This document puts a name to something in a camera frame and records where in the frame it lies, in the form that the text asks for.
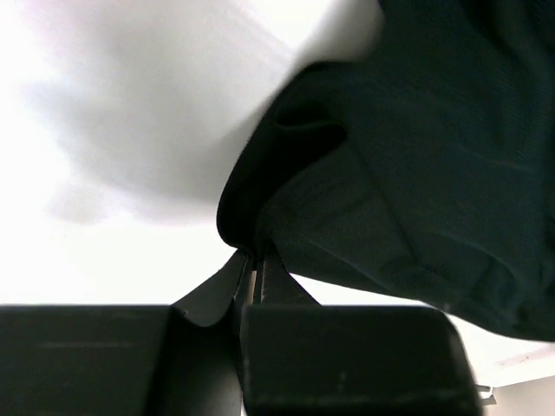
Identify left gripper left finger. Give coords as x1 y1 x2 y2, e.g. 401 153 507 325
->
1 253 248 415

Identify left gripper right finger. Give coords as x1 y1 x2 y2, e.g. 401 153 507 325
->
239 253 481 415

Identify black shorts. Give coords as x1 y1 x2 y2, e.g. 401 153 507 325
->
217 1 554 341

